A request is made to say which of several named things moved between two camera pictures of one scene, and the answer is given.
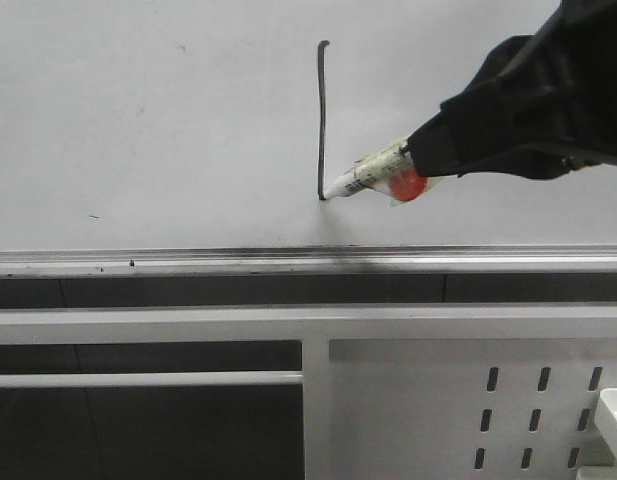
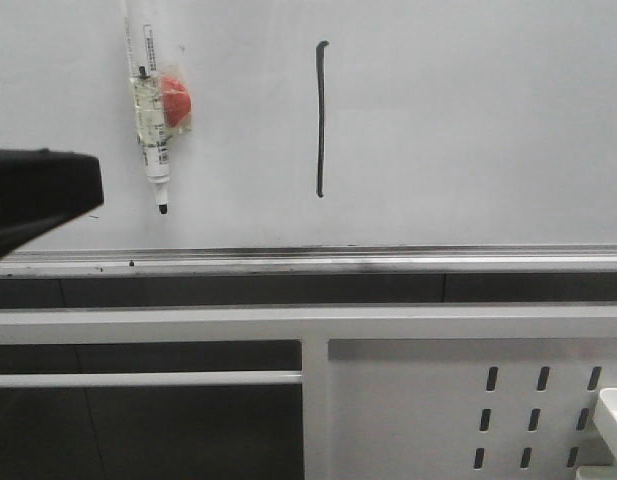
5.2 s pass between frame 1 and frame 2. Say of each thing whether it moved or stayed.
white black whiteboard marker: moved
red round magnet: moved
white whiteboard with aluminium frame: stayed
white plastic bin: stayed
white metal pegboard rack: stayed
